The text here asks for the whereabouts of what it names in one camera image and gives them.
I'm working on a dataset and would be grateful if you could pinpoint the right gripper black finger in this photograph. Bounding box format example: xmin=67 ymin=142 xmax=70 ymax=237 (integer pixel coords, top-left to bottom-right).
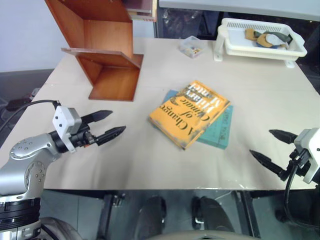
xmin=249 ymin=149 xmax=287 ymax=177
xmin=268 ymin=128 xmax=300 ymax=145

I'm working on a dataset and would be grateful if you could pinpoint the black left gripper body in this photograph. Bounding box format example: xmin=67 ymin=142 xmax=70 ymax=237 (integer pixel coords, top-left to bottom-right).
xmin=71 ymin=125 xmax=100 ymax=149

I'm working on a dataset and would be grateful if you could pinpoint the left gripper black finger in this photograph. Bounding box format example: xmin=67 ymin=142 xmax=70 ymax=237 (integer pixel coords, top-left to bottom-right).
xmin=95 ymin=125 xmax=127 ymax=147
xmin=80 ymin=109 xmax=114 ymax=126

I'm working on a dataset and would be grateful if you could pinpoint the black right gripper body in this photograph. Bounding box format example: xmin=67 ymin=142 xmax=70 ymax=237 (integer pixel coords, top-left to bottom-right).
xmin=279 ymin=147 xmax=311 ymax=182

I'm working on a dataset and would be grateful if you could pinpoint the teal hardcover book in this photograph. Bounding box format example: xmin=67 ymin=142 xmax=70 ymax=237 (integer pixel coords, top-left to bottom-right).
xmin=162 ymin=89 xmax=235 ymax=151

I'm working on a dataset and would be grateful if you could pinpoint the wooden zigzag shelf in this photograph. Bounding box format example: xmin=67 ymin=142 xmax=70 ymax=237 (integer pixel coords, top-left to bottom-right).
xmin=44 ymin=0 xmax=158 ymax=102

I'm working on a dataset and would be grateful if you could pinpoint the orange hardcover book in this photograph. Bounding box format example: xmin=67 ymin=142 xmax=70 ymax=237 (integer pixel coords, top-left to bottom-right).
xmin=147 ymin=79 xmax=232 ymax=152

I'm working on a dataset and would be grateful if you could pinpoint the grey desk top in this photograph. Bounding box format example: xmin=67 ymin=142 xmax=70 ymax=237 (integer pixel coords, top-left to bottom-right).
xmin=158 ymin=0 xmax=320 ymax=21

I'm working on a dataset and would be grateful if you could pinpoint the black table leg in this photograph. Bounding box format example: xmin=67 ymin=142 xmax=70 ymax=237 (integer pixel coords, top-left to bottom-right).
xmin=234 ymin=190 xmax=261 ymax=239
xmin=98 ymin=192 xmax=127 ymax=240

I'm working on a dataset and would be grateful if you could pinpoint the dark grey bench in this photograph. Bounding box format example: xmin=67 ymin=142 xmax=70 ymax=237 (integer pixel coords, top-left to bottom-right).
xmin=0 ymin=68 xmax=55 ymax=112

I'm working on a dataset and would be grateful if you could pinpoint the dark rounded shape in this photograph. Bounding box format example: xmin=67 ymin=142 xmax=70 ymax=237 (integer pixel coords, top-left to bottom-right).
xmin=140 ymin=195 xmax=168 ymax=236

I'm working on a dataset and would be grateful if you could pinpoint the mustard yellow cloth piece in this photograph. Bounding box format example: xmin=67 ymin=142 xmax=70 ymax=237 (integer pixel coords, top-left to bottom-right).
xmin=244 ymin=28 xmax=263 ymax=41
xmin=255 ymin=33 xmax=275 ymax=49

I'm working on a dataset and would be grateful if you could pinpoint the white blue cloth piece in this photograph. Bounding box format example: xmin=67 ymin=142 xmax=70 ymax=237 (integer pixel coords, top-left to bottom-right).
xmin=265 ymin=34 xmax=289 ymax=50

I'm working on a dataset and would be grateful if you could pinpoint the white plastic basket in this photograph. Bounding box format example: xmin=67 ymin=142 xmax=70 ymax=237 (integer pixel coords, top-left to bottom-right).
xmin=213 ymin=17 xmax=308 ymax=69

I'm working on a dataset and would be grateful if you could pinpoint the small clear plastic box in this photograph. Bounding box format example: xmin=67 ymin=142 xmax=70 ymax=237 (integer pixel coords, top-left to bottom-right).
xmin=178 ymin=35 xmax=207 ymax=60

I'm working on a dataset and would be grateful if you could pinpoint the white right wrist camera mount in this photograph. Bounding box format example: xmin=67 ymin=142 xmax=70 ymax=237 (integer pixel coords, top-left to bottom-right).
xmin=293 ymin=127 xmax=320 ymax=185

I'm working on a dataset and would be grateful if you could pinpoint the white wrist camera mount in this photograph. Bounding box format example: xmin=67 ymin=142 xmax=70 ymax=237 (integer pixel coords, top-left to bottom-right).
xmin=293 ymin=127 xmax=320 ymax=185
xmin=51 ymin=104 xmax=83 ymax=153

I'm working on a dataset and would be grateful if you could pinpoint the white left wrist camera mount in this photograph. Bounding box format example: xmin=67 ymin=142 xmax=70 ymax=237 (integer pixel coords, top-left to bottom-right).
xmin=51 ymin=104 xmax=83 ymax=153

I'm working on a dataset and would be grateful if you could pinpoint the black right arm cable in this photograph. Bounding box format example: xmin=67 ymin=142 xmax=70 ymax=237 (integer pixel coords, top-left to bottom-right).
xmin=284 ymin=149 xmax=320 ymax=230

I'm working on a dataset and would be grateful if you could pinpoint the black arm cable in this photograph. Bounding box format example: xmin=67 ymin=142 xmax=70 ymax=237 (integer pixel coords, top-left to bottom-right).
xmin=284 ymin=149 xmax=320 ymax=230
xmin=0 ymin=99 xmax=61 ymax=134

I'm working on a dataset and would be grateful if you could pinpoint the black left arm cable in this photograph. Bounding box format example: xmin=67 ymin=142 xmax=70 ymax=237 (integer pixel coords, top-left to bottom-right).
xmin=0 ymin=99 xmax=61 ymax=134

